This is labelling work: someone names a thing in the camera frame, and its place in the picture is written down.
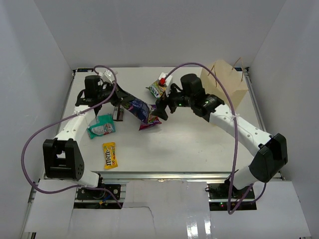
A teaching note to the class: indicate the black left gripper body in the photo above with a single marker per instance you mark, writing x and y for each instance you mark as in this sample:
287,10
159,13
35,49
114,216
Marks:
109,87

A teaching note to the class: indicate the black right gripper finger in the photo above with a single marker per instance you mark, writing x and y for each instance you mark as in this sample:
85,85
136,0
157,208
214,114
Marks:
162,103
160,113

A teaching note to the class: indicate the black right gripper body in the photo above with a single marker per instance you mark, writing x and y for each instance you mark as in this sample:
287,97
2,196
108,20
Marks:
178,99

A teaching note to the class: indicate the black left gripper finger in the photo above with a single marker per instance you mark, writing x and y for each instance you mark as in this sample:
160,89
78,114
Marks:
122,95
117,101

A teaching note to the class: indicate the purple Fox's cherry candy bag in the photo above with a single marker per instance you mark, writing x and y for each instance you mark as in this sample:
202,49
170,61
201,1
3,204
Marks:
151,121

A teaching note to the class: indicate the dark blue snack bag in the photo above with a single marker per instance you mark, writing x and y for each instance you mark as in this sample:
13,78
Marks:
137,107

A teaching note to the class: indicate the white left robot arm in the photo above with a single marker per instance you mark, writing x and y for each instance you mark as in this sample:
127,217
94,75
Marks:
62,157

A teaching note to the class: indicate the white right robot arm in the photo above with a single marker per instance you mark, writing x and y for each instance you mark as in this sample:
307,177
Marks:
269,151

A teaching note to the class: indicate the green yellow Fox's candy bag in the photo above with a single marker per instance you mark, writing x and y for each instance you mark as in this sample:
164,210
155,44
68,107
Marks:
156,89

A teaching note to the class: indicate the brown paper bag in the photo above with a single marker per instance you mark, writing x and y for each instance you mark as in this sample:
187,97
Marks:
223,75

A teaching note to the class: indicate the brown chocolate bar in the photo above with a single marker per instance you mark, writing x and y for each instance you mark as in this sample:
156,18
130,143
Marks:
118,113

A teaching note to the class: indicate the teal snack packet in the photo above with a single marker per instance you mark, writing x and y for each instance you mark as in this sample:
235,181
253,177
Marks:
101,125

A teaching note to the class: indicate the yellow M&M's packet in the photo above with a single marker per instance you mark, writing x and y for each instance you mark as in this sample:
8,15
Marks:
109,152

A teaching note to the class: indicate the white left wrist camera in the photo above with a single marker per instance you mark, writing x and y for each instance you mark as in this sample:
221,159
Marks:
106,76

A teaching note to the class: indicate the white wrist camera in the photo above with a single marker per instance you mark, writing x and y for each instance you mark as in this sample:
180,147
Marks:
165,82
106,76

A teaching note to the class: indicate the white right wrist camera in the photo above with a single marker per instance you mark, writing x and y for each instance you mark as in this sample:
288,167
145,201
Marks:
165,82

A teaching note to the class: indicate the aluminium front rail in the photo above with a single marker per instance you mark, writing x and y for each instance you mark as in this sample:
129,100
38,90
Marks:
164,175

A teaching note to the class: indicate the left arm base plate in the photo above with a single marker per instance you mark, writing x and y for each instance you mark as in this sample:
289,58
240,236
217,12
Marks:
104,198

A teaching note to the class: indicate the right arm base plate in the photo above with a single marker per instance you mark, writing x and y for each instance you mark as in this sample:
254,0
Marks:
218,198

